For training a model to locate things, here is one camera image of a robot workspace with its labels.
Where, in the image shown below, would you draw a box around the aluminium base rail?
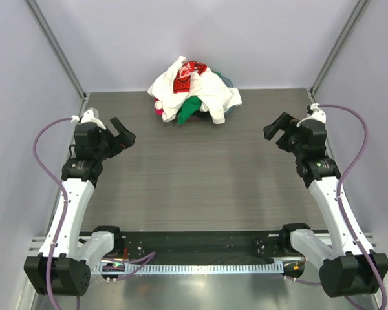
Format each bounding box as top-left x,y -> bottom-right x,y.
28,232 -> 376,259

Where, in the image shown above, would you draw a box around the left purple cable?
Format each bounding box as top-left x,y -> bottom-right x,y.
33,118 -> 81,310

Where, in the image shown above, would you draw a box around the slotted cable duct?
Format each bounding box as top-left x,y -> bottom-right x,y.
91,262 -> 284,276

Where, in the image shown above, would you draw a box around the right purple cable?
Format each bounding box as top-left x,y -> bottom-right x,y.
316,103 -> 388,310

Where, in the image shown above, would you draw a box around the left aluminium frame post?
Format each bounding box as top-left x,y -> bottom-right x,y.
25,0 -> 87,101

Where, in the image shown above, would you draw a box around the grey laundry basket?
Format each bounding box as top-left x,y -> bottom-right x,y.
188,72 -> 233,121

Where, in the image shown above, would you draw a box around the right aluminium frame post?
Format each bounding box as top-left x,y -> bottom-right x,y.
308,0 -> 370,98

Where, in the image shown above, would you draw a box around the purple cable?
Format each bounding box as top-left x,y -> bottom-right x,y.
316,103 -> 388,310
33,118 -> 81,310

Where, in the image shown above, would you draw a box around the pink t-shirt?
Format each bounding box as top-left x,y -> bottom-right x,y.
154,101 -> 164,116

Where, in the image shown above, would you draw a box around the white Coca-Cola t-shirt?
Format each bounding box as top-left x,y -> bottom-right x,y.
147,56 -> 243,125

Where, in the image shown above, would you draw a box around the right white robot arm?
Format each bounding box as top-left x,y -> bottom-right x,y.
264,110 -> 388,297

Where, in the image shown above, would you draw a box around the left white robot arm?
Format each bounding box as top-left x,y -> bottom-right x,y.
24,108 -> 136,297

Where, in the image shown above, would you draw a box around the aluminium frame post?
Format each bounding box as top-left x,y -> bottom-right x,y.
308,0 -> 370,98
25,0 -> 87,101

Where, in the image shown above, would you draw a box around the green t-shirt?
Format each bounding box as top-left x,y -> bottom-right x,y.
178,96 -> 202,125

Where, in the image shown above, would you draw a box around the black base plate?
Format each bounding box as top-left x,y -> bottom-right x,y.
121,231 -> 303,265

